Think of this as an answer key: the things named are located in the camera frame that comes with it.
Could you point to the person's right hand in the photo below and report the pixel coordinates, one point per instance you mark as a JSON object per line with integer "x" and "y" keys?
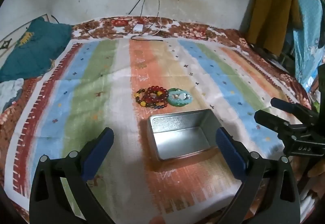
{"x": 316, "y": 168}

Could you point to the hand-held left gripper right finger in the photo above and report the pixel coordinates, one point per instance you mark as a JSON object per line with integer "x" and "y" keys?
{"x": 227, "y": 149}

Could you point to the white blue cloth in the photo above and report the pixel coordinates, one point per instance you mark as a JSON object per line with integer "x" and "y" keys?
{"x": 10, "y": 92}

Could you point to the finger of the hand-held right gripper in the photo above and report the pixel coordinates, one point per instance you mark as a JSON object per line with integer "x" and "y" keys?
{"x": 269, "y": 118}
{"x": 289, "y": 106}

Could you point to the teal pillow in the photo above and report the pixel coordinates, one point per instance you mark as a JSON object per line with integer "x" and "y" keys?
{"x": 33, "y": 49}

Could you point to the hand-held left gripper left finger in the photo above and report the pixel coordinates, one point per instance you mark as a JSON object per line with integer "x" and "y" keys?
{"x": 100, "y": 146}

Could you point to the mustard hanging garment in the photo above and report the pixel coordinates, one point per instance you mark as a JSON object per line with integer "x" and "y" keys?
{"x": 273, "y": 13}

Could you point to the light blue printed curtain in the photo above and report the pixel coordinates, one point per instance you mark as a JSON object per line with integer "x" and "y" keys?
{"x": 308, "y": 31}

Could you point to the silver metal tin box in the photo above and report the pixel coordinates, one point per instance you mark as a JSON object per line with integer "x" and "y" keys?
{"x": 181, "y": 135}

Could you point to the striped colourful mat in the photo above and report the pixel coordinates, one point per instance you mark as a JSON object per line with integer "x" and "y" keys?
{"x": 88, "y": 87}

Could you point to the green jade bangle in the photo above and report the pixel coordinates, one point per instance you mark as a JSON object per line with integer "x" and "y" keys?
{"x": 181, "y": 104}

